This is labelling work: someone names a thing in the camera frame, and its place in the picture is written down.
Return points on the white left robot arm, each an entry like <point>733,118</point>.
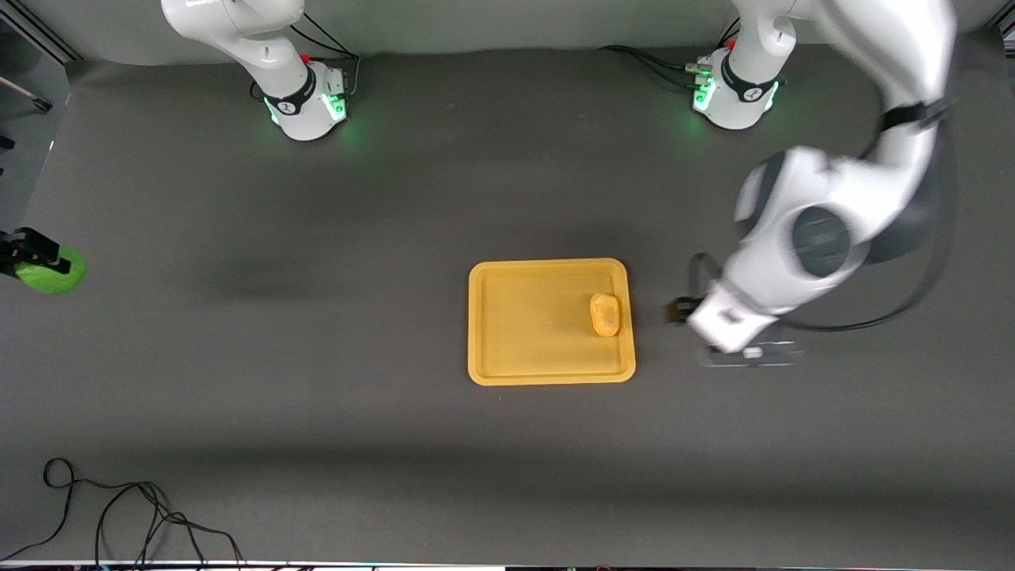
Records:
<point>825,230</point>

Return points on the aluminium frame rail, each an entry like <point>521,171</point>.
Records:
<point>40,32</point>

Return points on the green apple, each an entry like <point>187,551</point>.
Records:
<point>54,277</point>

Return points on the yellow plastic tray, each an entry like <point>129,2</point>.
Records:
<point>552,321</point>

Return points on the yellow potato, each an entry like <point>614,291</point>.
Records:
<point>605,314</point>

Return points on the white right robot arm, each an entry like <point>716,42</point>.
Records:
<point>277,55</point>

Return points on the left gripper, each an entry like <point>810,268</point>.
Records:
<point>679,312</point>

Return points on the thin metal rod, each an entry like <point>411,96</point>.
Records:
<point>28,93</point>

